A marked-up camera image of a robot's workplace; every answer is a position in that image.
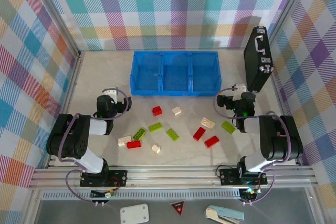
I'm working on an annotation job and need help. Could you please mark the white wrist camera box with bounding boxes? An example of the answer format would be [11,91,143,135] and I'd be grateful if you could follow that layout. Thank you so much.
[232,83,247,100]
[103,87,118,103]

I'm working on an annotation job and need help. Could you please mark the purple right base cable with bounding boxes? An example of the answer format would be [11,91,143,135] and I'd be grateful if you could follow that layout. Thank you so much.
[240,168,276,205]

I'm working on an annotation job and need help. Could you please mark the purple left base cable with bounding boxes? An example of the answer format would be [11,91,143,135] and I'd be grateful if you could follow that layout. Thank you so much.
[65,169,106,205]

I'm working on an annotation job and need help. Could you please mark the aluminium frame post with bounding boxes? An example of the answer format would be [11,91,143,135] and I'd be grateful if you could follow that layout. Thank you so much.
[30,0,85,57]
[267,0,312,44]

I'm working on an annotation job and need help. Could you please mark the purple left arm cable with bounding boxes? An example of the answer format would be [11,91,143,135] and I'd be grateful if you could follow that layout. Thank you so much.
[57,89,132,174]

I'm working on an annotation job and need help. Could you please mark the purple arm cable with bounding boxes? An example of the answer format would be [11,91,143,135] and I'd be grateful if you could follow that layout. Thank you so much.
[214,87,292,172]
[57,89,132,174]

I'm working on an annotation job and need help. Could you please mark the aluminium mounting rail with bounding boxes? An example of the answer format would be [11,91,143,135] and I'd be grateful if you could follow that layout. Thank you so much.
[28,165,319,190]

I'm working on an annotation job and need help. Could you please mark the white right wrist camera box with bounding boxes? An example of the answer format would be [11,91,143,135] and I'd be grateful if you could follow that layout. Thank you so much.
[232,83,247,100]

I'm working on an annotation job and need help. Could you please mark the light blue stapler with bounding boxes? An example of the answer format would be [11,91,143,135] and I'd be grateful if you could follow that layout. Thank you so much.
[205,205,245,224]

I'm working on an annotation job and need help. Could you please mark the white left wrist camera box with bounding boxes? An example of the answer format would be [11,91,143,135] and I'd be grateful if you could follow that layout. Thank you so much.
[103,87,118,103]

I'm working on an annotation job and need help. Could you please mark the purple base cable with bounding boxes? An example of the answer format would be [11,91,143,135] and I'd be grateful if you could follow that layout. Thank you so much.
[240,168,276,205]
[65,169,106,205]

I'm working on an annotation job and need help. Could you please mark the black briefcase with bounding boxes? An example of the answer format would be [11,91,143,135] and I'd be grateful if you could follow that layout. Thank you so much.
[243,26,275,93]

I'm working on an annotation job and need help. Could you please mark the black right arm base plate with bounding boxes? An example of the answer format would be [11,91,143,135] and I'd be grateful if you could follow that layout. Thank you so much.
[219,167,268,186]

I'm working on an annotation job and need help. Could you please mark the small right electronics board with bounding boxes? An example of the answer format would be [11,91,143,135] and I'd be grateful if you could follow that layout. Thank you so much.
[240,187,257,200]

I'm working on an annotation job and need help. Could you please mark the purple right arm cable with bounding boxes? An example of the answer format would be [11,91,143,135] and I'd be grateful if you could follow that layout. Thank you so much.
[214,87,292,172]

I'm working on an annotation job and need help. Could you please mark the small electronics board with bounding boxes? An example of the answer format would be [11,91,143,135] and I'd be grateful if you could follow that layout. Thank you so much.
[240,187,257,200]
[90,189,116,199]

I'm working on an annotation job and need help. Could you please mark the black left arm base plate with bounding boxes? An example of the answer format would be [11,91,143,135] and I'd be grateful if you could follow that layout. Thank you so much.
[80,169,128,188]

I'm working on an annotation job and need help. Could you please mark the long white lego brick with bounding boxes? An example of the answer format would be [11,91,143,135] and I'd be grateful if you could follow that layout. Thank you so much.
[117,135,133,147]
[200,117,216,130]

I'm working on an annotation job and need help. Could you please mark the long green lego brick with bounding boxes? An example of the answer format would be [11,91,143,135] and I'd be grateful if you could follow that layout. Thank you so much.
[148,122,163,133]
[165,128,181,141]
[132,127,148,141]
[220,121,236,135]

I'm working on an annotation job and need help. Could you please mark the long red lego brick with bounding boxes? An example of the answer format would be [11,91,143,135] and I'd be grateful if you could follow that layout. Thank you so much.
[192,126,206,141]
[126,140,142,150]
[204,135,220,148]

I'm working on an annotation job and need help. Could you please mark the white rectangular plate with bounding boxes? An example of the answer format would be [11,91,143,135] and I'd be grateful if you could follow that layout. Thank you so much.
[120,203,150,224]

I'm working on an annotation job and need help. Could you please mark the small left electronics board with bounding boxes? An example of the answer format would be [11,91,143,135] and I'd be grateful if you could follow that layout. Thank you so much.
[90,189,116,199]

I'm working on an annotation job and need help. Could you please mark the slotted grey cable duct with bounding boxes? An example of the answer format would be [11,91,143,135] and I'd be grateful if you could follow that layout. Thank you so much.
[41,191,242,200]

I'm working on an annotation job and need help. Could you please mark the red triangular marker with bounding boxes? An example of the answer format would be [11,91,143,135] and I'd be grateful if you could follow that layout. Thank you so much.
[170,200,185,216]

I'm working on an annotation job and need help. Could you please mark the blue three-compartment plastic bin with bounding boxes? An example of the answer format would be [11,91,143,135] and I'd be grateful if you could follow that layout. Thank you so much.
[130,50,222,97]

